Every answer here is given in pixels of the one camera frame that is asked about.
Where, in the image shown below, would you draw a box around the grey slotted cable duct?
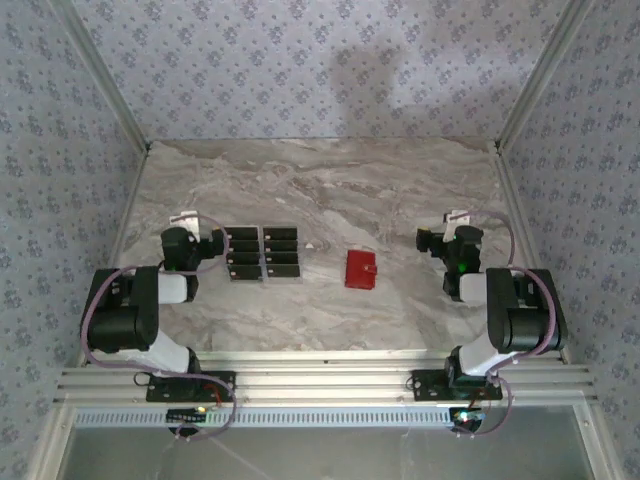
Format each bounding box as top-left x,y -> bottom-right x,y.
72,405 -> 459,430

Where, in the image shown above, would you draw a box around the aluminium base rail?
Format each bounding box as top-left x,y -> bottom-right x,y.
52,348 -> 599,407

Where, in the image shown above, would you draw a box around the aluminium frame post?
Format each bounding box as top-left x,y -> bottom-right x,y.
47,0 -> 154,154
492,0 -> 597,154

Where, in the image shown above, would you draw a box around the aluminium side rail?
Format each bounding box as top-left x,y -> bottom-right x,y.
492,142 -> 574,366
74,144 -> 154,369

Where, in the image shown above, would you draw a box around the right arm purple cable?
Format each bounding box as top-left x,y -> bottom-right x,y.
452,209 -> 561,441

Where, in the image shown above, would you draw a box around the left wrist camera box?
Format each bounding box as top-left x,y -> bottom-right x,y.
168,212 -> 201,239

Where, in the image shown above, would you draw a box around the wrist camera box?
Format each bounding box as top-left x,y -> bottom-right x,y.
443,209 -> 474,229
168,212 -> 201,239

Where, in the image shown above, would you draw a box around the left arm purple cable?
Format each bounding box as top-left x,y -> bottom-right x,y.
79,213 -> 239,444

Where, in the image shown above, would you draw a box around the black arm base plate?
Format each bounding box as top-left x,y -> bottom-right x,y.
410,368 -> 504,401
145,369 -> 237,403

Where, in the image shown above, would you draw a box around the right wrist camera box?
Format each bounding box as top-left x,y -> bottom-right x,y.
443,209 -> 474,229

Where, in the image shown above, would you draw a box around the red leather card holder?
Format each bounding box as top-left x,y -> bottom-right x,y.
343,249 -> 379,291

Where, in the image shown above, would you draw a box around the small circuit board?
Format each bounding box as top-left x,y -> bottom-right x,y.
449,407 -> 489,431
166,407 -> 209,424

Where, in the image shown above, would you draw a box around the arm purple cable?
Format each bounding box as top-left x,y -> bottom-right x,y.
79,213 -> 239,444
452,209 -> 561,441

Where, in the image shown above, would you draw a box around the grey translucent panel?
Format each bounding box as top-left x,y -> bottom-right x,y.
64,405 -> 596,480

